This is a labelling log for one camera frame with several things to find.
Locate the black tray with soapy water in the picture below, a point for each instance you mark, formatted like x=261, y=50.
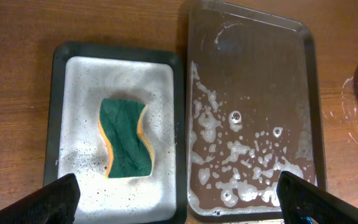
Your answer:
x=83, y=74

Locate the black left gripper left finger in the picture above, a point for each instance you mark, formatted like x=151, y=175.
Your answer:
x=55, y=203

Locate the green yellow sponge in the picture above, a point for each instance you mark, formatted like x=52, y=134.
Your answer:
x=130, y=153

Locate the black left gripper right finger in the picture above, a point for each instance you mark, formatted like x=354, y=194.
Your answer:
x=302, y=202

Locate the dark brown serving tray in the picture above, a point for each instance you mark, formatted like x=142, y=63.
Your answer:
x=253, y=111

